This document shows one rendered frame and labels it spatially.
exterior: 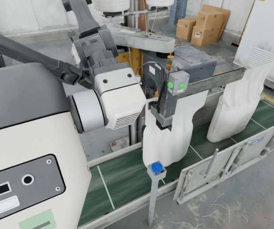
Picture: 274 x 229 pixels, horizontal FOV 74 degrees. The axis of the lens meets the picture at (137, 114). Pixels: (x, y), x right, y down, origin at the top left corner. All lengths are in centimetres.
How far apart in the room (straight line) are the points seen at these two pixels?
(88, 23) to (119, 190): 119
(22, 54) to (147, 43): 53
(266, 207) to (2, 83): 213
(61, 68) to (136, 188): 103
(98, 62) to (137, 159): 127
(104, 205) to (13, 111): 118
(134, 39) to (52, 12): 498
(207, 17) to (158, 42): 433
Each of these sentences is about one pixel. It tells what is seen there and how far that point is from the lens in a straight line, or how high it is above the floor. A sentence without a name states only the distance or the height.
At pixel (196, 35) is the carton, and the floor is 21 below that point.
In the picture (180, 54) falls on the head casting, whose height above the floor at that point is 134.
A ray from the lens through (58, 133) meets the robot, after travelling 36.
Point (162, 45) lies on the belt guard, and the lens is 92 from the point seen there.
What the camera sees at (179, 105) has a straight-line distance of 126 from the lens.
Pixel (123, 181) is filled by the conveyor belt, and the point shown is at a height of 38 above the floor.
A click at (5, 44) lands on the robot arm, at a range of 81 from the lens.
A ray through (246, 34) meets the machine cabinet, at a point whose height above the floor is 72.
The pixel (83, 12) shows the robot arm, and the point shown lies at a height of 159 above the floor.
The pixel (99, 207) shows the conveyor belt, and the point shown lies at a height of 38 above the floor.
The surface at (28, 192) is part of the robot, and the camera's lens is 37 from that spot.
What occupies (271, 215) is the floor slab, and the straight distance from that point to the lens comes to 217.
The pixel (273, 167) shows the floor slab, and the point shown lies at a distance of 251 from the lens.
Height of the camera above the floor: 170
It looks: 40 degrees down
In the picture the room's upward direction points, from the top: straight up
